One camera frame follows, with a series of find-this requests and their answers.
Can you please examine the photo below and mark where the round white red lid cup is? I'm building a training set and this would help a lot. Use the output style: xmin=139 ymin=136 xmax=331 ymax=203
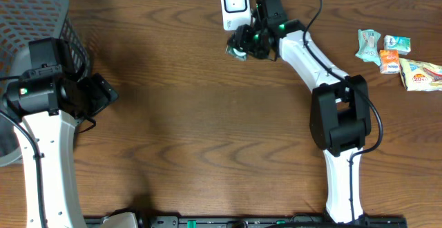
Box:
xmin=225 ymin=46 xmax=247 ymax=61

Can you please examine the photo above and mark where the green snack packet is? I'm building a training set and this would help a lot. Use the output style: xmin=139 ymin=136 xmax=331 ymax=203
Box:
xmin=355 ymin=29 xmax=381 ymax=66

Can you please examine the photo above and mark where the orange snack packet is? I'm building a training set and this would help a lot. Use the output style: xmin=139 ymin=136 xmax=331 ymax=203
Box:
xmin=379 ymin=50 xmax=400 ymax=74

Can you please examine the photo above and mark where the small teal white packet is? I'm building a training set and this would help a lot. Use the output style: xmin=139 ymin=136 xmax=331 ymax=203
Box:
xmin=384 ymin=35 xmax=411 ymax=55

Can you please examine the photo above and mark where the white blue snack bag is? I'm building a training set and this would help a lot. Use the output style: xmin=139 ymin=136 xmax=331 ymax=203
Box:
xmin=399 ymin=58 xmax=441 ymax=92

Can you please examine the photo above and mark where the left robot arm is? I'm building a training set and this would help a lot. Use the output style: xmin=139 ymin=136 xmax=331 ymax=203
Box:
xmin=4 ymin=66 xmax=139 ymax=227

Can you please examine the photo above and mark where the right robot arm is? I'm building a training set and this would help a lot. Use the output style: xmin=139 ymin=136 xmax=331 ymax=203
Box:
xmin=227 ymin=20 xmax=372 ymax=224

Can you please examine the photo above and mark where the white barcode scanner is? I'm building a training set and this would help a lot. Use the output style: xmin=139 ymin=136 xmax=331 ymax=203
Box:
xmin=220 ymin=0 xmax=251 ymax=31

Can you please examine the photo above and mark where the grey plastic mesh basket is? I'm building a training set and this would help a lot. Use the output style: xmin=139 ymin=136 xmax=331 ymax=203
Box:
xmin=0 ymin=0 xmax=91 ymax=169

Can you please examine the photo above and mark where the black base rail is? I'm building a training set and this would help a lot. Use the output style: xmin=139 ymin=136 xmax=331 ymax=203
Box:
xmin=138 ymin=214 xmax=408 ymax=228

